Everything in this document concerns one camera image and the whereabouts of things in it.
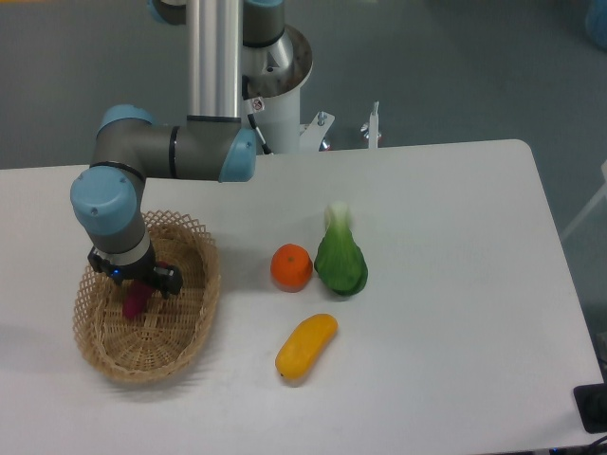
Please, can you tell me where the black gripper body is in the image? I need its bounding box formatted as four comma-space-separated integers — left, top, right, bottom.
117, 253, 156, 282

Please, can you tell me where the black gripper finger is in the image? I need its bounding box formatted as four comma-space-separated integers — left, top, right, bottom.
150, 264, 183, 299
87, 246, 124, 285

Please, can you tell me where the purple sweet potato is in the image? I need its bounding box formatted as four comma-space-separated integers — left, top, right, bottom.
122, 280, 157, 319

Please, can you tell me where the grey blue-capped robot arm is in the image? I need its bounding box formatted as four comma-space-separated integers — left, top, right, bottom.
70, 1, 286, 297

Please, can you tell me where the woven wicker basket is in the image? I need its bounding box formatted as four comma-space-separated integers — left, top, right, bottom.
73, 210, 221, 383

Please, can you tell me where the orange fruit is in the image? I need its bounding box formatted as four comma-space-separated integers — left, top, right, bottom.
270, 244, 312, 292

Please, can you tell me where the yellow mango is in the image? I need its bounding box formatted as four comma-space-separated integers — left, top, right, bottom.
275, 314, 339, 381

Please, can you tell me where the green bok choy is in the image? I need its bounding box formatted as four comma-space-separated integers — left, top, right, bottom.
314, 202, 368, 297

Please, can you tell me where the black device at table edge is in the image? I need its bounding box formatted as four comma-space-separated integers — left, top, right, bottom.
573, 383, 606, 434

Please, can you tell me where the blue object top right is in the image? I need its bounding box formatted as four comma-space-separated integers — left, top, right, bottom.
584, 0, 607, 50

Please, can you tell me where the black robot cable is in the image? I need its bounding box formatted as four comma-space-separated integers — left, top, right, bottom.
241, 75, 275, 155

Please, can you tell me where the white metal base frame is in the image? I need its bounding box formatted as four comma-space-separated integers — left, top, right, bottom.
299, 100, 382, 154

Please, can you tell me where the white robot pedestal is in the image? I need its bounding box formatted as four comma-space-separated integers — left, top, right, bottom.
242, 25, 313, 155

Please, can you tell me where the white frame at right edge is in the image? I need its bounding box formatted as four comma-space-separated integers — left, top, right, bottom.
560, 161, 607, 242

